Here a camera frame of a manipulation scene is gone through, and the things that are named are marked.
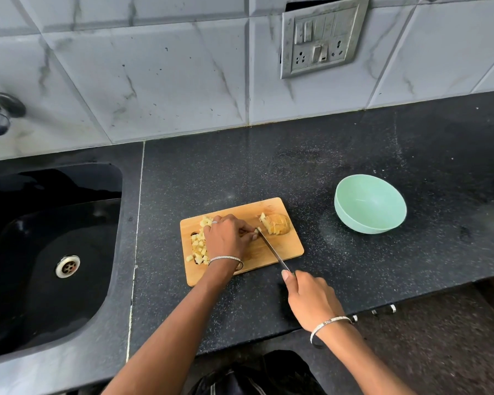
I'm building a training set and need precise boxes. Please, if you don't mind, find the person's left hand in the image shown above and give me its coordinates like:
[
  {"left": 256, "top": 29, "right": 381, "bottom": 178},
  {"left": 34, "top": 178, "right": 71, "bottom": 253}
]
[{"left": 203, "top": 214, "right": 259, "bottom": 263}]

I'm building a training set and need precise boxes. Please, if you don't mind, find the person's right hand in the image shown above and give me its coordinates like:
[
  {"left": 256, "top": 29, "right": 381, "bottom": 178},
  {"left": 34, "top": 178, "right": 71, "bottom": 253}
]
[{"left": 281, "top": 269, "right": 347, "bottom": 333}]

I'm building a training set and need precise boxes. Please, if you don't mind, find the steel kitchen knife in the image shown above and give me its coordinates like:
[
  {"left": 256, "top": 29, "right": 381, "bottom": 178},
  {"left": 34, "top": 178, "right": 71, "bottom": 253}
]
[{"left": 256, "top": 228, "right": 292, "bottom": 273}]

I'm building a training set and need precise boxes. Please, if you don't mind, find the person's left forearm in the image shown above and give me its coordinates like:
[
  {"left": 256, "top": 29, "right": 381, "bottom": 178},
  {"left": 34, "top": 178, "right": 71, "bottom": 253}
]
[{"left": 102, "top": 260, "right": 240, "bottom": 395}]

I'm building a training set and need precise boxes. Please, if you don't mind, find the person's right forearm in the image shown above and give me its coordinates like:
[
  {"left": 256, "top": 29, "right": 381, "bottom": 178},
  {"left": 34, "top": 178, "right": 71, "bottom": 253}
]
[{"left": 313, "top": 320, "right": 417, "bottom": 395}]

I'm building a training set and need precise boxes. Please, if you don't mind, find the silver left wrist bangle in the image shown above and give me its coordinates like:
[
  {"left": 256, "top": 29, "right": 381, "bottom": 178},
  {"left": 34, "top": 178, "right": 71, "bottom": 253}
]
[{"left": 208, "top": 255, "right": 245, "bottom": 272}]

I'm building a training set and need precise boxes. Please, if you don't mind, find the silver wrist bangle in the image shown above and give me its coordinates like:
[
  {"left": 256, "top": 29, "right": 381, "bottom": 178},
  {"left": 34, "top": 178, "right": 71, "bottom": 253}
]
[
  {"left": 208, "top": 255, "right": 245, "bottom": 272},
  {"left": 310, "top": 316, "right": 355, "bottom": 348}
]

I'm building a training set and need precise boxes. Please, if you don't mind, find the wooden cutting board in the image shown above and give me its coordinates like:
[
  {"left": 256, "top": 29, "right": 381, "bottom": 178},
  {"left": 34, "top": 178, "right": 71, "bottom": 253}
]
[{"left": 180, "top": 197, "right": 305, "bottom": 287}]

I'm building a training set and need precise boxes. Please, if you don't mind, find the peeled potato half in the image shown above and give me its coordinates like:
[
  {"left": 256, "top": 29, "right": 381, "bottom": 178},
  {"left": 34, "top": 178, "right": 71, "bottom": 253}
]
[{"left": 260, "top": 212, "right": 291, "bottom": 236}]

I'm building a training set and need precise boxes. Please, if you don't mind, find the pile of diced potato cubes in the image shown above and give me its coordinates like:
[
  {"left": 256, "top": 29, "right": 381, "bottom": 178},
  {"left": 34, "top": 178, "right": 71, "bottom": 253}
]
[{"left": 185, "top": 216, "right": 215, "bottom": 266}]

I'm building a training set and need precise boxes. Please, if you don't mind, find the silver right wrist bangle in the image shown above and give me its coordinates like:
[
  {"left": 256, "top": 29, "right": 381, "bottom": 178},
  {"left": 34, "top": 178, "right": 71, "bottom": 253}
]
[{"left": 310, "top": 316, "right": 355, "bottom": 348}]

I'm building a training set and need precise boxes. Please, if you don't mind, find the mint green bowl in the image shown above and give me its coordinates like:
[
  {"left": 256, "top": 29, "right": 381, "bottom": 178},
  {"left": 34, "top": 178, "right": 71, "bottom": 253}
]
[{"left": 334, "top": 174, "right": 407, "bottom": 235}]

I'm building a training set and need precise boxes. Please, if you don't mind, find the person's black clothing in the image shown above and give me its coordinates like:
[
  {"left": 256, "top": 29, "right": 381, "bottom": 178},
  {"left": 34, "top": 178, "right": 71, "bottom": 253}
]
[{"left": 189, "top": 350, "right": 327, "bottom": 395}]

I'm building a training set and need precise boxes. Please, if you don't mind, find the steel sink drain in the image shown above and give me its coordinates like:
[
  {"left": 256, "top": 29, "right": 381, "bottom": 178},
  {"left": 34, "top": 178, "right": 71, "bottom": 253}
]
[{"left": 55, "top": 255, "right": 81, "bottom": 279}]

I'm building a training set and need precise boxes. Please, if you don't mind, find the black sink basin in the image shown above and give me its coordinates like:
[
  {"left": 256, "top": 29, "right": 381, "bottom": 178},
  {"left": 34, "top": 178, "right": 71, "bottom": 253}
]
[{"left": 0, "top": 162, "right": 123, "bottom": 361}]

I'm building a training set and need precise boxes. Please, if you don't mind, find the grey wall switch socket plate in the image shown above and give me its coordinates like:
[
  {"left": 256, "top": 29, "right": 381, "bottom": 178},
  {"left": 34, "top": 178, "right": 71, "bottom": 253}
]
[{"left": 280, "top": 0, "right": 370, "bottom": 79}]

